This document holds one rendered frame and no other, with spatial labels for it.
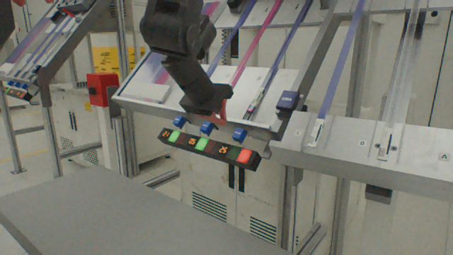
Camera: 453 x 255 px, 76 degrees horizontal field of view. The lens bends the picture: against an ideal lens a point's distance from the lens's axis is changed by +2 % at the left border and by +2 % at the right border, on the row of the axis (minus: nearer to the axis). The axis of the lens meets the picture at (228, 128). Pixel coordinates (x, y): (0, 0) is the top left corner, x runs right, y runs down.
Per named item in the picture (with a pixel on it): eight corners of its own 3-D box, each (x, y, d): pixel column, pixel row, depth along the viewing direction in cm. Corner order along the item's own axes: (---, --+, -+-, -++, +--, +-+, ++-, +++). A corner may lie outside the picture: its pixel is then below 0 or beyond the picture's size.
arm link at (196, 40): (135, 23, 44) (185, 35, 42) (169, -21, 49) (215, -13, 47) (158, 76, 54) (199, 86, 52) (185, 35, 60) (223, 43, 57)
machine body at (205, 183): (309, 295, 110) (324, 139, 92) (182, 226, 151) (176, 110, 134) (357, 217, 159) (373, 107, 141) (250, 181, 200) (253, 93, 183)
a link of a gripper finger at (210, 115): (216, 109, 68) (196, 81, 62) (240, 112, 64) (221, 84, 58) (202, 132, 66) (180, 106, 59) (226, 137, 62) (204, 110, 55)
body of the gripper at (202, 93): (197, 86, 63) (179, 61, 58) (234, 90, 57) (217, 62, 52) (182, 109, 60) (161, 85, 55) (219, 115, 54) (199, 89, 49)
